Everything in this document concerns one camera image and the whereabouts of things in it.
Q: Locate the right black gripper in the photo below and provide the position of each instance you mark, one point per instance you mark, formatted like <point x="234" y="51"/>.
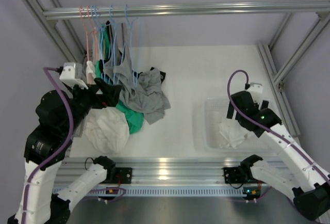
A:
<point x="263" y="105"/>

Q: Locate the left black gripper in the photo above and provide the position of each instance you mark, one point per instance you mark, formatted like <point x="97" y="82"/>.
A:
<point x="110" y="93"/>

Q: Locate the light blue wire hanger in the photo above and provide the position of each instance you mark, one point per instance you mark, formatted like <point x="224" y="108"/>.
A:
<point x="134" y="59"/>

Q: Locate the white tank top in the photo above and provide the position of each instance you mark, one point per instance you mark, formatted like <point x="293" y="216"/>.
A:
<point x="232" y="133"/>

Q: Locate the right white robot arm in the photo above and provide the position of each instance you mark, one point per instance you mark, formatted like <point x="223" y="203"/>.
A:
<point x="307" y="184"/>

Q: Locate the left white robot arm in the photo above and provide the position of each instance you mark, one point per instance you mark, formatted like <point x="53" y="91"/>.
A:
<point x="59" y="117"/>

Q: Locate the gray tank top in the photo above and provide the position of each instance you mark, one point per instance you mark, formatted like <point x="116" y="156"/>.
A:
<point x="143" y="94"/>

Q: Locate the large white garment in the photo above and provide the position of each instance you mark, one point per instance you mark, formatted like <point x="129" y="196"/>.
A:
<point x="106" y="130"/>

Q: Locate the green garment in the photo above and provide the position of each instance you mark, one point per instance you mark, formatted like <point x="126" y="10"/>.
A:
<point x="133" y="118"/>

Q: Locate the clear plastic basket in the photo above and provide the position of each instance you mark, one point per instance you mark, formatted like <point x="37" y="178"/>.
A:
<point x="213" y="110"/>

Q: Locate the pink wire hanger outer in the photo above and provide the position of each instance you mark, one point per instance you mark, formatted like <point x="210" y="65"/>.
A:
<point x="87" y="23"/>

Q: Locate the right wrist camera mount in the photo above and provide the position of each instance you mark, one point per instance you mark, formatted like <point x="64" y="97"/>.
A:
<point x="256" y="90"/>

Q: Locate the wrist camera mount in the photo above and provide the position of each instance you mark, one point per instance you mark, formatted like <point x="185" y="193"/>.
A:
<point x="71" y="75"/>
<point x="256" y="90"/>

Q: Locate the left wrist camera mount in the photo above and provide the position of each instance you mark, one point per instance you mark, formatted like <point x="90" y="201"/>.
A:
<point x="71" y="75"/>

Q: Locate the blue wire hanger with green garment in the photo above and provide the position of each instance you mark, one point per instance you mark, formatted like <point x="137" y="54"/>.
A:
<point x="102" y="45"/>

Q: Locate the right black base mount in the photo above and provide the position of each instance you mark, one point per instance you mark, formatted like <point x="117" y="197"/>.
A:
<point x="233" y="175"/>

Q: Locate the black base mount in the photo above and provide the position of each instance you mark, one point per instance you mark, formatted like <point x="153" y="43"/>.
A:
<point x="233" y="175"/>
<point x="123" y="175"/>

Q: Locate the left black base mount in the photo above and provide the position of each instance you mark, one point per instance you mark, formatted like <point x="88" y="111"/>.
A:
<point x="123" y="175"/>

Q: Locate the front aluminium rail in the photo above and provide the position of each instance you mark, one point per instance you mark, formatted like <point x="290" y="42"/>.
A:
<point x="164" y="171"/>

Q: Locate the perforated cable duct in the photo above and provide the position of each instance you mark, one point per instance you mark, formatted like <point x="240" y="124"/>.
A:
<point x="169" y="191"/>

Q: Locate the aluminium hanging rail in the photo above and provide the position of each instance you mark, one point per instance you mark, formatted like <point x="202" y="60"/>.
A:
<point x="288" y="6"/>

